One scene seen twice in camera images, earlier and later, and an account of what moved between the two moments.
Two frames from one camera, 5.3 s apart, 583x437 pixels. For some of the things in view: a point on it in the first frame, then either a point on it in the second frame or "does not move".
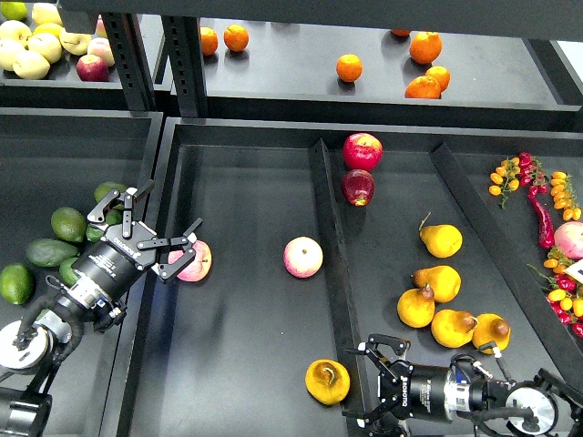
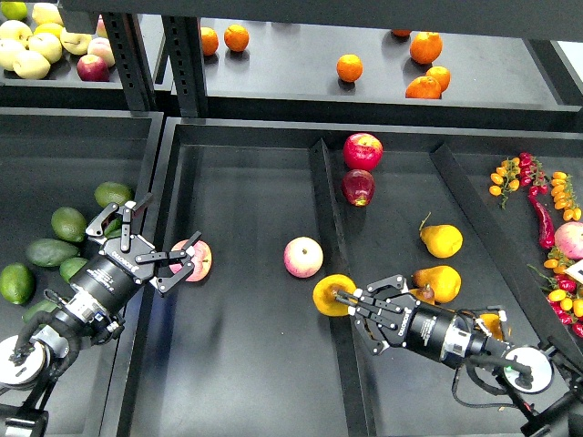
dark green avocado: [66, 273] does not move
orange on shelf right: [441, 75] does not move
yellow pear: [327, 381] to [324, 293]
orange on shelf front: [424, 87] does not move
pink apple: [199, 265] does not move
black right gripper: [417, 391] to [413, 324]
